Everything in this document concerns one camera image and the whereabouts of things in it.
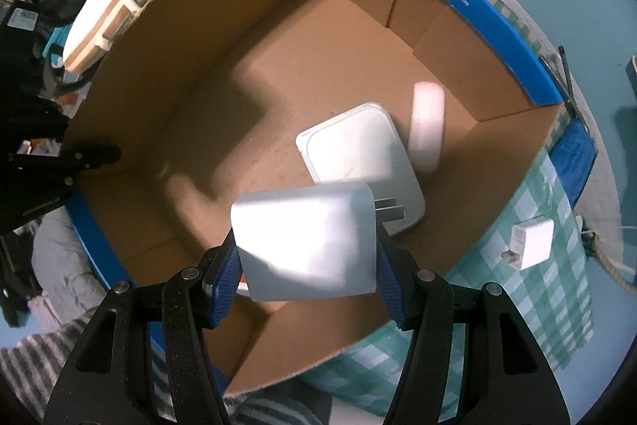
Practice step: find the grey striped cloth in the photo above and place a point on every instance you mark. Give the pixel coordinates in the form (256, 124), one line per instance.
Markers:
(30, 365)

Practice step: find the square white device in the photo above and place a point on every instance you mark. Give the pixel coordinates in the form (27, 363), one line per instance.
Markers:
(363, 146)

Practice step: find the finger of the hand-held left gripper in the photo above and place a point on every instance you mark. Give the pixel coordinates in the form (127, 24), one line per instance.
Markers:
(84, 158)

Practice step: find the rounded white block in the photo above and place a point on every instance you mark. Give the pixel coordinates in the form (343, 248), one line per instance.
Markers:
(425, 126)

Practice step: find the white and tan seat cushion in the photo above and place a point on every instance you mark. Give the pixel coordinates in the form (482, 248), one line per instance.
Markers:
(99, 11)

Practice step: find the thin black rod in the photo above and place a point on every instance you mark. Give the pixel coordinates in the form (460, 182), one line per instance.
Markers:
(565, 71)

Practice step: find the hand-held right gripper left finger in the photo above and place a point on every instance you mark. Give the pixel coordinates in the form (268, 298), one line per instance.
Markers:
(226, 275)

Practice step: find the large white power adapter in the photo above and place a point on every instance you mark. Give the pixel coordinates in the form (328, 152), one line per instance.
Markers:
(303, 241)

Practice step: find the cardboard box with blue outside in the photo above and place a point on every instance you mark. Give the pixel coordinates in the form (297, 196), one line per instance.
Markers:
(224, 56)

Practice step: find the small white charger cube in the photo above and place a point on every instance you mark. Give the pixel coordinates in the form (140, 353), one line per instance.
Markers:
(532, 238)

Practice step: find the green checked tablecloth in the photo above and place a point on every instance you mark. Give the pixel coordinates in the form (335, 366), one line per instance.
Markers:
(542, 305)

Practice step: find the person's grey trouser leg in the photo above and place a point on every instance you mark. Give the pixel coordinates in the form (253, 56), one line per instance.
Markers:
(59, 265)

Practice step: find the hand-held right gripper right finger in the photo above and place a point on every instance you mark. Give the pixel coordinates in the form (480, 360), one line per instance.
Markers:
(393, 290)

